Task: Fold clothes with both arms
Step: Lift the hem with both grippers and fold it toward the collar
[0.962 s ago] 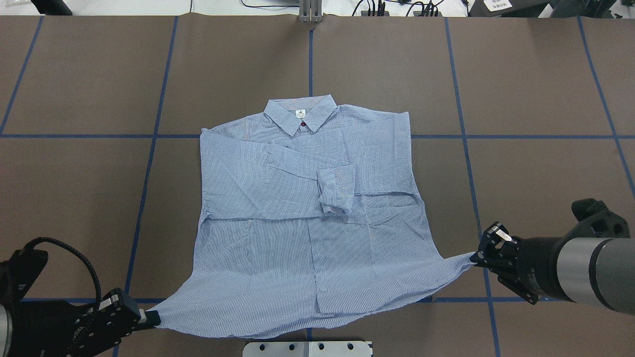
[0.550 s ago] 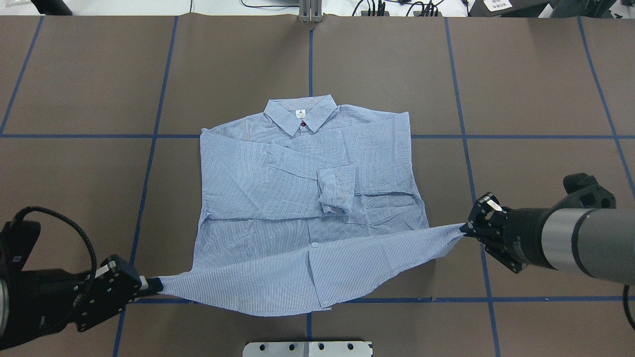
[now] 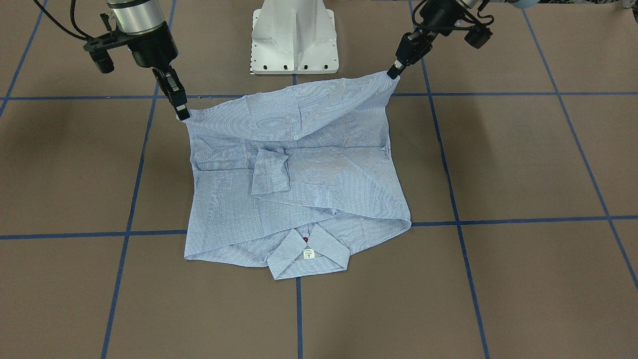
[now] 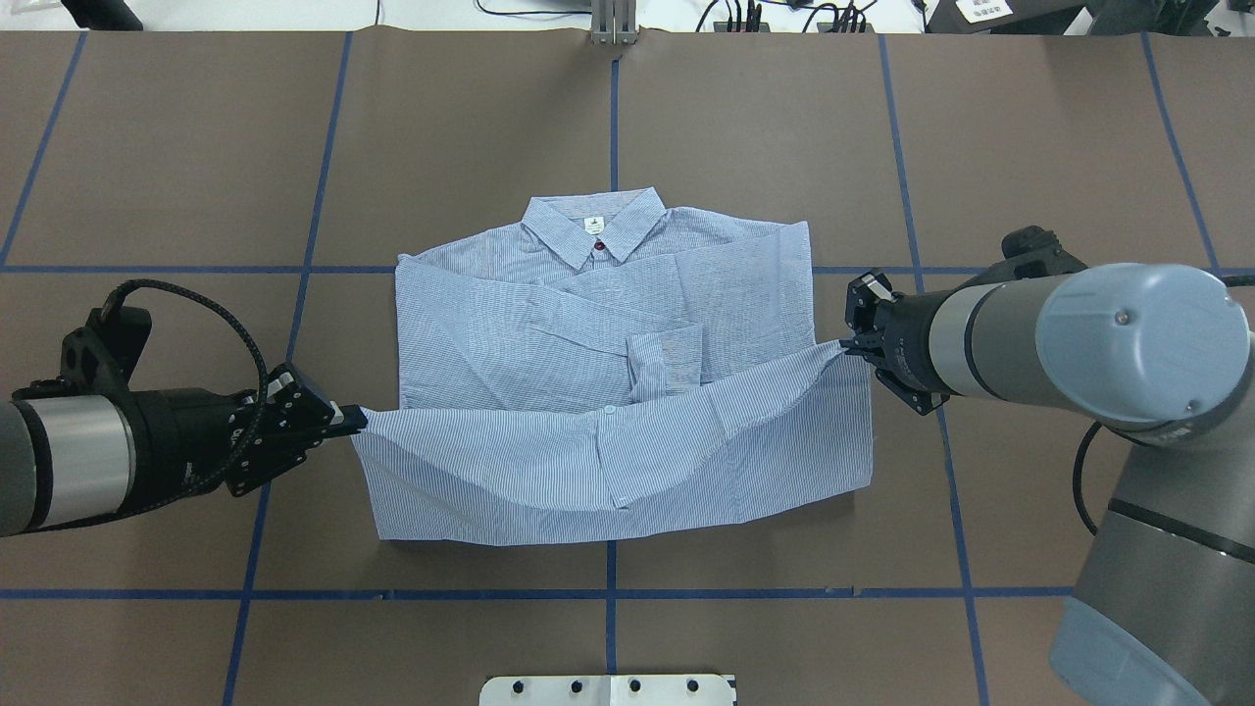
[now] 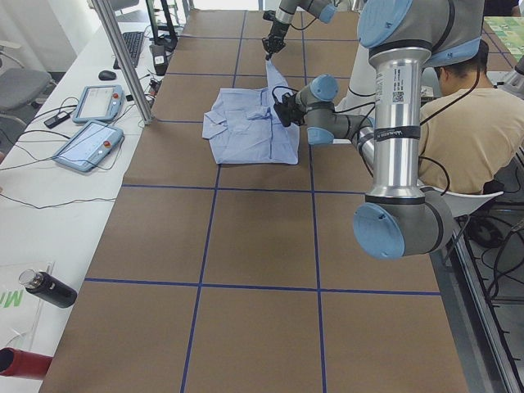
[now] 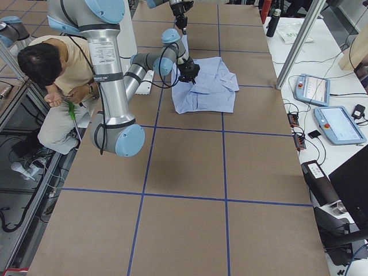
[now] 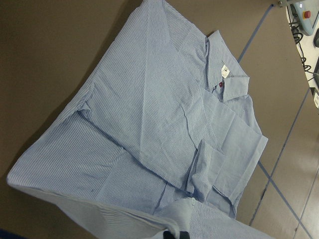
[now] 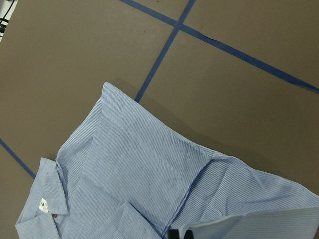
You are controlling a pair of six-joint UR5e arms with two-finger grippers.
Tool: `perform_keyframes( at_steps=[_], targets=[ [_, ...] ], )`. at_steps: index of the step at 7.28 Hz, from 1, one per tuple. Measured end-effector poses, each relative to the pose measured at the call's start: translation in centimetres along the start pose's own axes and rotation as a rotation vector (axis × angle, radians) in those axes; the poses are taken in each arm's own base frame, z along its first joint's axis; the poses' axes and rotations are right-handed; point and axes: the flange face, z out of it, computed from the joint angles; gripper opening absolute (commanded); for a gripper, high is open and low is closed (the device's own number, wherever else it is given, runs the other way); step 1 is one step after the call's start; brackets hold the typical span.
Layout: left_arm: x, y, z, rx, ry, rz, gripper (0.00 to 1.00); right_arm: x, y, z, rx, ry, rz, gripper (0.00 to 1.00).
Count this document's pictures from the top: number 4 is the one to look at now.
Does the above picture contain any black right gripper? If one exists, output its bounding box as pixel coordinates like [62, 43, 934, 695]
[841, 227, 1086, 416]

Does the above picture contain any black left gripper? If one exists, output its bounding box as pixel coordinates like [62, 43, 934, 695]
[59, 307, 369, 517]

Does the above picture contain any blue striped button shirt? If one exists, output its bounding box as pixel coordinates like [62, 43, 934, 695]
[353, 188, 873, 545]

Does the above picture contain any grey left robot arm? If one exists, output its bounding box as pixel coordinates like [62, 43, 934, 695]
[3, 307, 368, 535]

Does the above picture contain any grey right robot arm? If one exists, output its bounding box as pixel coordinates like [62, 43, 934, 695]
[843, 227, 1254, 705]

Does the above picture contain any black box with label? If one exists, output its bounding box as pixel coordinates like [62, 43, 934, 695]
[925, 1, 1086, 35]

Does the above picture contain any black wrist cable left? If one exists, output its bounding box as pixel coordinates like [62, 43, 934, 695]
[103, 278, 271, 492]

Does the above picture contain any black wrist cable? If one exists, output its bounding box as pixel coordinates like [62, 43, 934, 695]
[103, 278, 271, 492]
[1071, 420, 1107, 538]

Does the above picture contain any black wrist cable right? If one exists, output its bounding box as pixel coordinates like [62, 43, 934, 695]
[1071, 420, 1107, 538]

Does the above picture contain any black cable bundle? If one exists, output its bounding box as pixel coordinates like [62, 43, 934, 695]
[694, 0, 879, 34]

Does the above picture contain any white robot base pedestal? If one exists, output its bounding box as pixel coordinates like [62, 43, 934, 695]
[478, 673, 738, 705]

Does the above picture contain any aluminium frame post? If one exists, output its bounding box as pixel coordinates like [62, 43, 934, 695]
[590, 0, 639, 46]

